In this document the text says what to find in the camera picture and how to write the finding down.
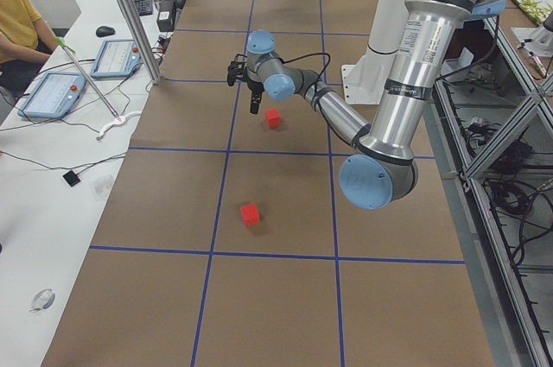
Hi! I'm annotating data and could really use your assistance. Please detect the blue teach pendant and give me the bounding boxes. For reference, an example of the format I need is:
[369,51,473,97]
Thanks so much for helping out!
[90,39,142,79]
[17,73,86,119]

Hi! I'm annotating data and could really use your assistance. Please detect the near blue teach pendant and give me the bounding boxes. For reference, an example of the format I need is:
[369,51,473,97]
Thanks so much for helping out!
[17,73,86,119]

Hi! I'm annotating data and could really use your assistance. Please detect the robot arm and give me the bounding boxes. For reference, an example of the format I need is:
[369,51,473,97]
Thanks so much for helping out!
[245,0,506,210]

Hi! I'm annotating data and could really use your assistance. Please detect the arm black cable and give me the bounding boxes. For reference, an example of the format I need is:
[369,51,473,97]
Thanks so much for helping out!
[276,52,333,96]

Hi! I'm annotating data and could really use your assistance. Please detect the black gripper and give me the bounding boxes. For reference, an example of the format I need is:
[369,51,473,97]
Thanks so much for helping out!
[247,80,264,115]

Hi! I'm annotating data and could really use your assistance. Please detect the red cube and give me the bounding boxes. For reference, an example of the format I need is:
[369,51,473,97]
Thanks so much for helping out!
[240,204,261,226]
[264,108,282,130]

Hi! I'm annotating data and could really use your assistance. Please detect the person in yellow shirt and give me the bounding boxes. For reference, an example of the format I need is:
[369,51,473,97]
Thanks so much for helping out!
[1,0,58,99]

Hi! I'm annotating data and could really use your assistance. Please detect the white central pedestal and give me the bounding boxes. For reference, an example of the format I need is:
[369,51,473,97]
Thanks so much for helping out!
[341,0,408,104]

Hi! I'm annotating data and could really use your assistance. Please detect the black power adapter box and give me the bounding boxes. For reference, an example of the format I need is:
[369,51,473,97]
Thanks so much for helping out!
[156,0,176,33]

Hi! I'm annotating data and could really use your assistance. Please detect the white curved plastic piece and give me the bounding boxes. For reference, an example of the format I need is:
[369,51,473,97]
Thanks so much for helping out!
[96,111,142,141]

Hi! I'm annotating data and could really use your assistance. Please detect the red cube middle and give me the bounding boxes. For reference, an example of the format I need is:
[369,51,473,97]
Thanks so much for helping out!
[264,108,282,130]

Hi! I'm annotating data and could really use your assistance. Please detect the red cube left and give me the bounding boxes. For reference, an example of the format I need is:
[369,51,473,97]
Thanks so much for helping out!
[240,204,261,226]

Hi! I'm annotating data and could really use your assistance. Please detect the metal rod green handle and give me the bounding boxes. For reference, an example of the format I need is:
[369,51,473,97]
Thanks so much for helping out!
[55,36,121,121]

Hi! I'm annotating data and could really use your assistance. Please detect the wrist black camera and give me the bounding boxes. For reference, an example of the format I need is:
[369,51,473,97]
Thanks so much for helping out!
[226,54,248,86]

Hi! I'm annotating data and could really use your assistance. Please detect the aluminium frame post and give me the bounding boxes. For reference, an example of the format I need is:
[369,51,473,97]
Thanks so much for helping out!
[116,0,161,85]

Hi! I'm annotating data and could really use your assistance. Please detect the black computer mouse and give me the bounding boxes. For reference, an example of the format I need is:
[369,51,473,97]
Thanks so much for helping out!
[95,25,116,37]

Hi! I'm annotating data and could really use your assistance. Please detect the far blue teach pendant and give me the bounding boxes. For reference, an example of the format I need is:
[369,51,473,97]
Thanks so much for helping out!
[90,39,142,79]

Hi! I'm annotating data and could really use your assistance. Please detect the clear plastic bag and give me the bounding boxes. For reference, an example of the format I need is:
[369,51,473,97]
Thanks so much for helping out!
[90,174,115,201]

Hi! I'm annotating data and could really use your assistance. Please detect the small black square pad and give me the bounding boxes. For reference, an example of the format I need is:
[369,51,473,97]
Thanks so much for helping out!
[62,170,81,187]

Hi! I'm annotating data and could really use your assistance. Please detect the aluminium side frame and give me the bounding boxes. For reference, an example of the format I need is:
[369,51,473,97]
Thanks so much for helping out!
[435,9,552,366]

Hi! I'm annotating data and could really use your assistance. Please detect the clear tape roll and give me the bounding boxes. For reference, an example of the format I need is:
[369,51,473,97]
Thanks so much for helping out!
[29,288,56,313]

